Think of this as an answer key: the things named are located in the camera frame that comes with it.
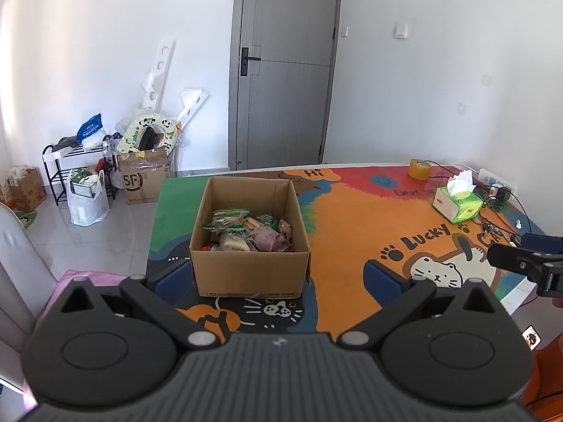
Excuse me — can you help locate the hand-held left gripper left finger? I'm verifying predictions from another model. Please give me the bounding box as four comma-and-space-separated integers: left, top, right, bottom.
57, 258, 229, 353

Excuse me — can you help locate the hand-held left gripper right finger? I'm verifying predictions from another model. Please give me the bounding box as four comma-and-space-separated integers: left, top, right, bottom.
336, 260, 504, 352

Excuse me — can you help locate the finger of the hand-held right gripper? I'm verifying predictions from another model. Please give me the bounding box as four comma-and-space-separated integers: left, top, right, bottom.
510, 233, 563, 256
487, 243, 563, 298

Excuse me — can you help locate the long white bread packet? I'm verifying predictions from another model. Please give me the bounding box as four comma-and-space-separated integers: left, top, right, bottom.
217, 231, 252, 252

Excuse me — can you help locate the green white cracker packet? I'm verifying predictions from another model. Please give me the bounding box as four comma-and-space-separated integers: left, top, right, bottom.
203, 208, 249, 234

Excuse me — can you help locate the purple pastry packet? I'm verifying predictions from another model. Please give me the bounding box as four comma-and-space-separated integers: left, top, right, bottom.
248, 228, 291, 252

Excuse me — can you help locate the colourful cartoon table mat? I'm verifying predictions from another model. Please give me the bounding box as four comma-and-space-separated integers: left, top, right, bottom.
147, 165, 547, 335

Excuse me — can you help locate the pink blanket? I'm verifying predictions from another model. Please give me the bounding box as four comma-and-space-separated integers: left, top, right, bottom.
46, 270, 133, 317

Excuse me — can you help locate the smartphone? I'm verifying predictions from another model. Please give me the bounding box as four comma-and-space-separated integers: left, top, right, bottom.
521, 325, 542, 351

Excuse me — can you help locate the white power strip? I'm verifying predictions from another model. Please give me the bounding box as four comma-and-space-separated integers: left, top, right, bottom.
477, 168, 520, 194

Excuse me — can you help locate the green tissue box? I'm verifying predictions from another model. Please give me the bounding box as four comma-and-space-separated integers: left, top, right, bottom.
432, 170, 485, 224

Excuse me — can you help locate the taped printed cardboard box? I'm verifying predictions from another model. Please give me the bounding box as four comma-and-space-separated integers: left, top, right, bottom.
118, 147, 170, 205

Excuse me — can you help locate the white plastic bag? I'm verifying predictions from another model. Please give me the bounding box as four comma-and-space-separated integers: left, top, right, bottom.
67, 167, 111, 228

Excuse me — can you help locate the yellow tape roll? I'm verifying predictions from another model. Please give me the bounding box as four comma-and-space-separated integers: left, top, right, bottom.
409, 158, 432, 181

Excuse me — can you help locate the white padded chair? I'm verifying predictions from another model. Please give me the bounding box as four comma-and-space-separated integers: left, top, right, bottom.
0, 204, 59, 398

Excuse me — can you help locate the black shoe rack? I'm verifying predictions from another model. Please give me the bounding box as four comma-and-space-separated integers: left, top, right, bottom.
43, 138, 120, 207

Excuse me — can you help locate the small brown cardboard box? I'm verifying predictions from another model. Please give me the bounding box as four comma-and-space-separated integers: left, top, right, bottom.
5, 167, 47, 212

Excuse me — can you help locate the blue plastic bag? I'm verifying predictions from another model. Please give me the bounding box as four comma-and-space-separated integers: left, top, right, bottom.
77, 113, 103, 145

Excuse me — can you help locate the short white foam board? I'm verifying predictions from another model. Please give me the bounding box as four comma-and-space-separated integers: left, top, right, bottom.
176, 89, 208, 128

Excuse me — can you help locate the tall white foam board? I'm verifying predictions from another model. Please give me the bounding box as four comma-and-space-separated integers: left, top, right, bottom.
141, 37, 176, 113

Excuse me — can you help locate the grey door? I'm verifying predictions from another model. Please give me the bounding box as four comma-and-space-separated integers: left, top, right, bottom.
228, 0, 343, 170

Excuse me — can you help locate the black cable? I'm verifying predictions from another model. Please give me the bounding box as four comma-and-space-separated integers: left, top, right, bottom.
429, 160, 534, 235

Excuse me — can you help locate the panda print ring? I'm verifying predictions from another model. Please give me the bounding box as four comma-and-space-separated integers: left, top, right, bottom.
117, 112, 179, 155

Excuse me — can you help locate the black door handle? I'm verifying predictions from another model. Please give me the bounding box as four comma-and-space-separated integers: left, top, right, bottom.
240, 47, 261, 77

